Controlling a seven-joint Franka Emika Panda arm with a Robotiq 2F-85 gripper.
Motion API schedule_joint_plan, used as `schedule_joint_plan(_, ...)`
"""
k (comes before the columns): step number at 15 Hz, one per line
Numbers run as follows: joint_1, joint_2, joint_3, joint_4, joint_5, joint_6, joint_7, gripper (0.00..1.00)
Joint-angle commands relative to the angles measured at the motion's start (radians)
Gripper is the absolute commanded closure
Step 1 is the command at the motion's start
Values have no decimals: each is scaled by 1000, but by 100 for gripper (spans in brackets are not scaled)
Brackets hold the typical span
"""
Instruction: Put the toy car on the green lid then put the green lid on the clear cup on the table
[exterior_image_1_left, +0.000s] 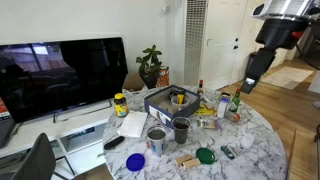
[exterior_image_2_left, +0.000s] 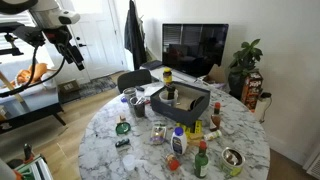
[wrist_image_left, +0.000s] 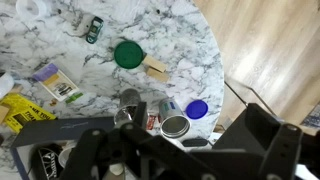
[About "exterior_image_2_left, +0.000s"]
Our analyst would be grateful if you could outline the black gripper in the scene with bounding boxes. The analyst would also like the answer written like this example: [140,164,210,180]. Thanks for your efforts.
[43,25,85,72]

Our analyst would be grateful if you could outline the green round lid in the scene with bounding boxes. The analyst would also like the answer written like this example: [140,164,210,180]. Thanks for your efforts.
[115,121,132,136]

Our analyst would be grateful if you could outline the orange plush toy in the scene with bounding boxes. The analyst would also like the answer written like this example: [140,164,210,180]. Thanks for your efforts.
[9,62,58,88]

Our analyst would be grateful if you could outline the clear cup with dark contents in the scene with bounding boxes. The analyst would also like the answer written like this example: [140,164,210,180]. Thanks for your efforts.
[129,95,147,118]

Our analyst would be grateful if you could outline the jar with yellow lid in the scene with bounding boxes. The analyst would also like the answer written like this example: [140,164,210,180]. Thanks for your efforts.
[162,67,173,85]

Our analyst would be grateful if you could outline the translucent white plastic cup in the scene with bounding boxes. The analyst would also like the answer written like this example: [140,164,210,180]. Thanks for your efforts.
[121,153,137,172]

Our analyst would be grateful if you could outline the small jar with red lid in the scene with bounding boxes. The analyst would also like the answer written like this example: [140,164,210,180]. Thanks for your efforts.
[165,153,181,172]

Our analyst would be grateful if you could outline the cardboard box with label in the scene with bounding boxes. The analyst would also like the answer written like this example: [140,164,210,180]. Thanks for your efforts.
[57,79,81,95]

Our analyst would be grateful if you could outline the white door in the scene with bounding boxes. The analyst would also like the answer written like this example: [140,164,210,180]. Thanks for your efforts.
[56,0,126,84]

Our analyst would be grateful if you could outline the grey patterned rug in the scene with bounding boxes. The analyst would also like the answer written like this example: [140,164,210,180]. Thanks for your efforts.
[58,75,118,104]

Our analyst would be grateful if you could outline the grey couch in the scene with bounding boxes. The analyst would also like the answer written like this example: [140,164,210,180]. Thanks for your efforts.
[0,58,63,118]

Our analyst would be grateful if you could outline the dark hanging jacket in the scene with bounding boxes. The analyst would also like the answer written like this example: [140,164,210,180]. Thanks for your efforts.
[123,0,148,71]

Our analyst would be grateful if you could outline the silver metal can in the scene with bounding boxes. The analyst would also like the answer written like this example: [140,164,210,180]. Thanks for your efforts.
[122,87,138,108]

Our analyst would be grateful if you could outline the white flat sheet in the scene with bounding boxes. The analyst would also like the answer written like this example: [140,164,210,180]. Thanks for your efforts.
[143,83,166,98]

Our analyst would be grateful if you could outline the dark brown bottle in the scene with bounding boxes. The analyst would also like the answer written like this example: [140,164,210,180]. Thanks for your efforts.
[165,83,177,100]

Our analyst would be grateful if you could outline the black bottle with red band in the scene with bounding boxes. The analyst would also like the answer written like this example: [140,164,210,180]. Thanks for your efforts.
[22,143,34,163]

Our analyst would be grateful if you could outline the white television cabinet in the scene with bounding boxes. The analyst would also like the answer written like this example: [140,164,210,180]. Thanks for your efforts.
[139,59,203,85]

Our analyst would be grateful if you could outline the dark grey open box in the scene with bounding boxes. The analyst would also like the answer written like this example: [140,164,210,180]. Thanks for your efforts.
[149,81,212,128]

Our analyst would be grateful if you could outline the green and white crate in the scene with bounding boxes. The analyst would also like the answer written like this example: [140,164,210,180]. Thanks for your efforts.
[13,153,54,180]

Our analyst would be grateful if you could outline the black flat screen television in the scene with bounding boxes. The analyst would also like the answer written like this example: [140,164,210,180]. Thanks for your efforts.
[161,23,230,78]

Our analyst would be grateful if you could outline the black round object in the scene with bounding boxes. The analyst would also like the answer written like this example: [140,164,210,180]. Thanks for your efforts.
[189,95,206,112]

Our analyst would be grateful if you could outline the white bottle with blue cap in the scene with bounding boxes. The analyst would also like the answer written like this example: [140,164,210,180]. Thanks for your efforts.
[170,126,188,157]

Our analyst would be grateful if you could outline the open brown cardboard box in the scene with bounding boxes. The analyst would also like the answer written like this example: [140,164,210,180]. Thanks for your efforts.
[202,63,228,85]

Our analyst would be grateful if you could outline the hot sauce bottle red cap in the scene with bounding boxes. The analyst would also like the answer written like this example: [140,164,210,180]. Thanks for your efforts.
[209,101,222,132]

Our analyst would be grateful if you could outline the small white bottle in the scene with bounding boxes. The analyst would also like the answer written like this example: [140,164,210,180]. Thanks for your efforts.
[203,129,223,142]

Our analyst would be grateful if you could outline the green glass bottle red cap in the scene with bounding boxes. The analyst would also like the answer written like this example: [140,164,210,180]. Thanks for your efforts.
[194,140,210,179]

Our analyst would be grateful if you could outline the potted green plant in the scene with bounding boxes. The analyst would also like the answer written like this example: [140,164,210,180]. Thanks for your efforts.
[228,38,264,100]

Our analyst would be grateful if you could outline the orange game box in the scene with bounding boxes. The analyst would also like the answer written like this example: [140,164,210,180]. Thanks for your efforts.
[240,71,264,113]

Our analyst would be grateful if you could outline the open tin can green label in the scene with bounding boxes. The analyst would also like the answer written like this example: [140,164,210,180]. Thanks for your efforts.
[220,147,246,178]

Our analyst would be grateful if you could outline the white floor vent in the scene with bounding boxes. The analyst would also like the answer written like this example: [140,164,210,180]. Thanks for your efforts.
[305,152,320,180]

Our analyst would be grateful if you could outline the black camera stand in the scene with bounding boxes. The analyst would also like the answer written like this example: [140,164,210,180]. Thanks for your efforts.
[0,21,46,57]

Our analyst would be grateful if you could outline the white device with cable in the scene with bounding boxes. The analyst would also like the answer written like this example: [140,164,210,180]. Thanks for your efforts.
[254,91,273,124]

